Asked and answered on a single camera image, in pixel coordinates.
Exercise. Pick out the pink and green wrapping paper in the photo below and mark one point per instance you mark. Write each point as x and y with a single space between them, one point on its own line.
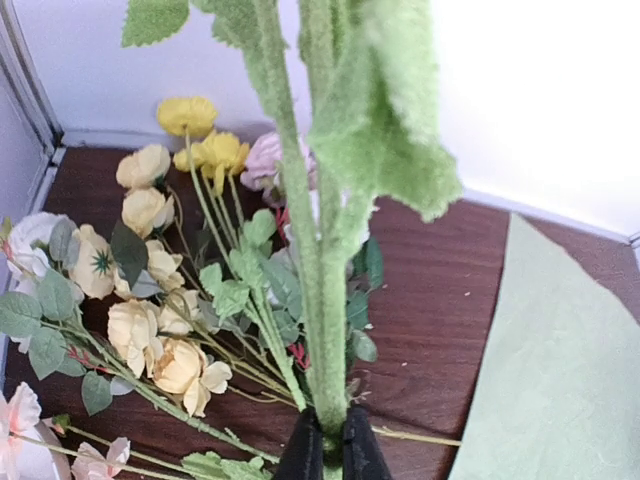
557 395

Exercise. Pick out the yellow flower stem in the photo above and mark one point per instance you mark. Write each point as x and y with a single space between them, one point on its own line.
249 282

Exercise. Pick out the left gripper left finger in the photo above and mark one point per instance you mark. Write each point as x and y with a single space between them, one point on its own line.
302 458

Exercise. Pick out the blue flower stem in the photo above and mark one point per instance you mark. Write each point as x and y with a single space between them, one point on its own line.
372 74

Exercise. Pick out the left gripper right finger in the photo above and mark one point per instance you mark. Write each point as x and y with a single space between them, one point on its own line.
362 456

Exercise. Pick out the small white patterned teacup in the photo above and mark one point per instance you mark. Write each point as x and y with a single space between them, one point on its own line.
39 463

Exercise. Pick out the left aluminium frame post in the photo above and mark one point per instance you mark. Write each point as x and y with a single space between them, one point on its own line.
27 88

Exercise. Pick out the cream yellow rose spray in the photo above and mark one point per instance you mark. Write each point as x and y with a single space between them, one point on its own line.
129 310

